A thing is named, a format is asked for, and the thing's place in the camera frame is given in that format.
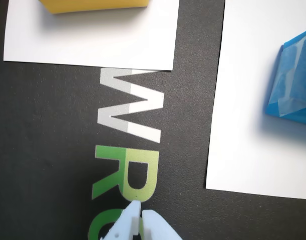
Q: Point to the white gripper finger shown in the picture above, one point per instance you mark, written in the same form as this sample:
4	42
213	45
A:
155	227
125	225

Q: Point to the white paper sheet marked 1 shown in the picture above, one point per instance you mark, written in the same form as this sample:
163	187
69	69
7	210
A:
92	40

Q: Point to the blue paper box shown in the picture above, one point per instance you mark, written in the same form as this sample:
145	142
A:
295	82

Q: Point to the yellow paper box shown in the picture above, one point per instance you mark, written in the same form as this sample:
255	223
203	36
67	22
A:
92	6

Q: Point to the black printed mat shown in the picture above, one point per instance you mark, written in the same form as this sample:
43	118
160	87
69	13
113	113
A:
42	137

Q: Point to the white paper sheet marked HOME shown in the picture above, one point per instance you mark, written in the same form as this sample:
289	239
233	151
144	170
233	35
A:
243	137

